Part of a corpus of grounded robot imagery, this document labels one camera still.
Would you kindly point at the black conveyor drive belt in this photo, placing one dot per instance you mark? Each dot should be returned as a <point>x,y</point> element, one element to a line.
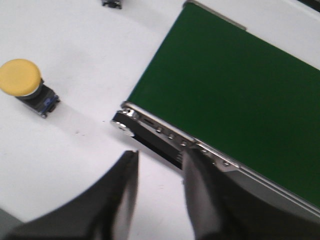
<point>135,130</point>

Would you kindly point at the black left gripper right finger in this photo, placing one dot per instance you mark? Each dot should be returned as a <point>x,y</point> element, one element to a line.
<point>230,206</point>

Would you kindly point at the black block at top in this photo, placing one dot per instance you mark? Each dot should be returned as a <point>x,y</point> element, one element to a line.
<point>116,4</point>

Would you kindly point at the green conveyor belt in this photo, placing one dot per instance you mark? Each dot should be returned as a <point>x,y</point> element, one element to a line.
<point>239,94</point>

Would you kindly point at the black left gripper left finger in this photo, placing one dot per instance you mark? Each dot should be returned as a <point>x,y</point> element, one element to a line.
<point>102,212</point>

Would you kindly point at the aluminium conveyor side rail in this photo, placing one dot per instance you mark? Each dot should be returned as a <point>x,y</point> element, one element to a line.
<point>280,190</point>

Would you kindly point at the conveyor drive end plate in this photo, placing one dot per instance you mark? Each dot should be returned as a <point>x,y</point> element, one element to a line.
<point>176,137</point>

